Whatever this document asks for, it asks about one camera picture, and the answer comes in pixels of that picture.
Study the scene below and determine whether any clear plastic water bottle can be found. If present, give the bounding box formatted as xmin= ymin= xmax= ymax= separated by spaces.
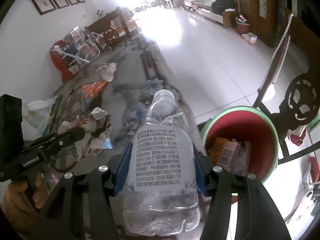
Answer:
xmin=122 ymin=89 xmax=202 ymax=237

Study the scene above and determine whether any small white floor box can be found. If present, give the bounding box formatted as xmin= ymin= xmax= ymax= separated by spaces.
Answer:
xmin=241 ymin=32 xmax=258 ymax=45

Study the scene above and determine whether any yellow printed packet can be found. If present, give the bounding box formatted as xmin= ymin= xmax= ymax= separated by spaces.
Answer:
xmin=208 ymin=137 xmax=241 ymax=171

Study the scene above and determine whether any orange snack wrapper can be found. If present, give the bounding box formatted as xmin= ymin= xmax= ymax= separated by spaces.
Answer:
xmin=81 ymin=80 xmax=108 ymax=106

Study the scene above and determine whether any dark wooden chair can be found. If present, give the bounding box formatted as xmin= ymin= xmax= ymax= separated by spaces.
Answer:
xmin=252 ymin=12 xmax=320 ymax=166

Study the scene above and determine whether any white crumpled paper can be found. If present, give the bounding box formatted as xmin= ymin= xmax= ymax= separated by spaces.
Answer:
xmin=96 ymin=62 xmax=118 ymax=82

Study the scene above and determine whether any pink strawberry print carton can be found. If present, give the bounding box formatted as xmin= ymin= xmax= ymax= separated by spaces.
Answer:
xmin=231 ymin=141 xmax=251 ymax=176

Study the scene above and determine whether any brownish newspaper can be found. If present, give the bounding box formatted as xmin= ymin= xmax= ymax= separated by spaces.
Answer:
xmin=57 ymin=107 xmax=112 ymax=161

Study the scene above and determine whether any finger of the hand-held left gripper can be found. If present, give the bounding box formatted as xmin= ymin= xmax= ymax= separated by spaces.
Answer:
xmin=37 ymin=127 xmax=85 ymax=156

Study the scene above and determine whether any person's left hand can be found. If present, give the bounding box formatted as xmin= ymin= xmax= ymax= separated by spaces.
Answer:
xmin=25 ymin=171 xmax=49 ymax=201

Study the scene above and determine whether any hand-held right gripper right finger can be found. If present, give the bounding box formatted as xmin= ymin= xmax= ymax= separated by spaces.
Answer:
xmin=193 ymin=149 xmax=292 ymax=240

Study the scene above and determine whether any white spiral strip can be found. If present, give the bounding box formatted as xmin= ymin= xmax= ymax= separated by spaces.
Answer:
xmin=272 ymin=13 xmax=293 ymax=83

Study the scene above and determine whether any low television cabinet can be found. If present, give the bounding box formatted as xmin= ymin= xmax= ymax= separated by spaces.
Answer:
xmin=183 ymin=0 xmax=225 ymax=23

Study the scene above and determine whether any cardboard box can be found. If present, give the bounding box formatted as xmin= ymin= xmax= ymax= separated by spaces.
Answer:
xmin=222 ymin=10 xmax=237 ymax=29

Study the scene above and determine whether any small red bucket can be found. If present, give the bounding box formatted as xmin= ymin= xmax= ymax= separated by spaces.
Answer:
xmin=236 ymin=15 xmax=251 ymax=35

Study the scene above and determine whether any red cloth bag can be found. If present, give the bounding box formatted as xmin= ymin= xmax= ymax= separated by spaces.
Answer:
xmin=49 ymin=40 xmax=76 ymax=83

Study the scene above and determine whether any white cup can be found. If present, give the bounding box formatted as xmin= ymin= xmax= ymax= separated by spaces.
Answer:
xmin=26 ymin=99 xmax=55 ymax=131

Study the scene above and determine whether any wooden room partition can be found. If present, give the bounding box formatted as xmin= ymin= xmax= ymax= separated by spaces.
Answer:
xmin=232 ymin=0 xmax=278 ymax=48

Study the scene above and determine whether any red item on chair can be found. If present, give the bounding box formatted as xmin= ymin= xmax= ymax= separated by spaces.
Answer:
xmin=289 ymin=129 xmax=307 ymax=147

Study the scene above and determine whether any grey printed tablecloth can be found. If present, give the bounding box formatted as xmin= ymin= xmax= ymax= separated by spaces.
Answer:
xmin=25 ymin=34 xmax=199 ymax=240

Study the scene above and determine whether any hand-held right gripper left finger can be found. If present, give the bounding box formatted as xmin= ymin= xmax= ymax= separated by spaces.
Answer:
xmin=30 ymin=142 xmax=132 ymax=240

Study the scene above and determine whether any white stool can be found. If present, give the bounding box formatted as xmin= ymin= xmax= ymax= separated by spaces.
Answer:
xmin=164 ymin=0 xmax=183 ymax=10

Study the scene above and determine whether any red bin with green rim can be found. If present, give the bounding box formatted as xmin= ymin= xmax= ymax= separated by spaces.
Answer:
xmin=201 ymin=106 xmax=279 ymax=196

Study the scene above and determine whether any black bag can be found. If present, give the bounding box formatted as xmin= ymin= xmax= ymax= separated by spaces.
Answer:
xmin=211 ymin=0 xmax=236 ymax=15

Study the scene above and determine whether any white magazine rack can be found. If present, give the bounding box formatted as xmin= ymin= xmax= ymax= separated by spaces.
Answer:
xmin=61 ymin=27 xmax=101 ymax=68

